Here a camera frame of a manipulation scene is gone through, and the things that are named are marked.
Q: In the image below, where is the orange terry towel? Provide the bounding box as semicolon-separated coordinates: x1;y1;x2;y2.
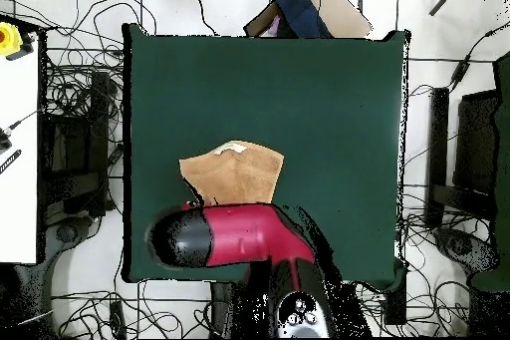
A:
178;140;286;205

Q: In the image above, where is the dark green table cloth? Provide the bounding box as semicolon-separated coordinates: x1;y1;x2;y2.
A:
121;22;411;283

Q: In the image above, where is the black stand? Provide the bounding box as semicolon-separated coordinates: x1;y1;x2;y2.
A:
424;87;499;229
39;70;112;217

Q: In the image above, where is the dark blue cloth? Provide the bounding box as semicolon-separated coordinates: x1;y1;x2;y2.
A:
265;0;332;39

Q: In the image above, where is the brown cardboard box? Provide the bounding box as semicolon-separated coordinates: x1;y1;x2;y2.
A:
243;0;374;39

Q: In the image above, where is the dark round caster base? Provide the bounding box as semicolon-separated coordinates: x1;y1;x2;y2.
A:
53;217;87;245
435;225;497;274

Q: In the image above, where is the white desk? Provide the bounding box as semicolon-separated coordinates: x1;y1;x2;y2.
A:
0;32;40;264

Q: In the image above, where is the black ribbed strip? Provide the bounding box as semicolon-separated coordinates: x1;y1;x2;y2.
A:
0;149;23;176

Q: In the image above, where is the green draped cloth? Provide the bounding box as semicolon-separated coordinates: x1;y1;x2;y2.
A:
469;52;510;293

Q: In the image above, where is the yellow emergency stop button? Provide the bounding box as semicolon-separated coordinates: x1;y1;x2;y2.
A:
0;21;24;57

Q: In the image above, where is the black power adapter cable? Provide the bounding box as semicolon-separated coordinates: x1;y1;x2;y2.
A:
407;20;510;96

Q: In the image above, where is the black plug with cable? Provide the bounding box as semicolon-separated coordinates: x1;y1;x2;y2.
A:
0;110;41;155

